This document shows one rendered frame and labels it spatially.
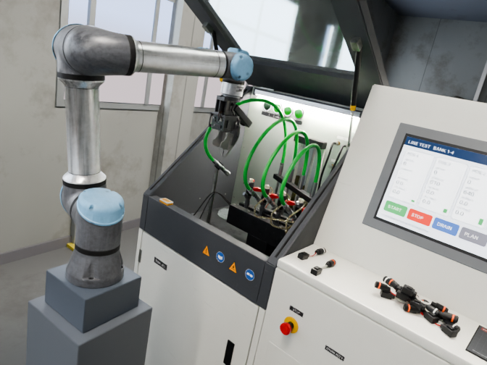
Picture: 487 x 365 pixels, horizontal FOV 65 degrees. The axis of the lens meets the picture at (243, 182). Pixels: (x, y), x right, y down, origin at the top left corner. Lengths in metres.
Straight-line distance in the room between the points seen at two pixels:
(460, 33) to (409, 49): 0.92
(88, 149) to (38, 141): 1.75
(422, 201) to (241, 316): 0.69
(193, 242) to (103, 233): 0.49
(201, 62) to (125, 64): 0.21
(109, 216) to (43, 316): 0.33
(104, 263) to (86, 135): 0.35
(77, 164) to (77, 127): 0.10
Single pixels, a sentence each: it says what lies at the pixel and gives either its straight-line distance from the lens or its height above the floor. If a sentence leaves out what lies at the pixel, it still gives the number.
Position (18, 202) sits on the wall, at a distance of 2.93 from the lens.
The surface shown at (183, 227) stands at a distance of 1.48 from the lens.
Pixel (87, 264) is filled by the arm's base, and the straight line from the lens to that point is 1.08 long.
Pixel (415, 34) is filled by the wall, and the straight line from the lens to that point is 9.02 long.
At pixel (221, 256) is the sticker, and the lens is 1.36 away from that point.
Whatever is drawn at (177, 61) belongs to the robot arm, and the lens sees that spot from 1.03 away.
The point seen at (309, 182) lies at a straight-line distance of 1.69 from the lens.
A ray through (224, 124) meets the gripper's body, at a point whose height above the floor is 1.33.
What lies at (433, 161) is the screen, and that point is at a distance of 1.29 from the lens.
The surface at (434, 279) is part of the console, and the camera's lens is 1.28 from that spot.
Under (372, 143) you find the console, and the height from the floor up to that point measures 1.36.
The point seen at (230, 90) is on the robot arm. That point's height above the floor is 1.44.
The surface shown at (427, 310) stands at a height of 1.00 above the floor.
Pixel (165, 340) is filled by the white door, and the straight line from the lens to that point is 1.76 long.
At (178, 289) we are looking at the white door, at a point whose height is 0.65.
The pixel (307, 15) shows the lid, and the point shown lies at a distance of 1.33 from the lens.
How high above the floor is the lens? 1.50
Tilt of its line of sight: 16 degrees down
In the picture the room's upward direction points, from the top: 11 degrees clockwise
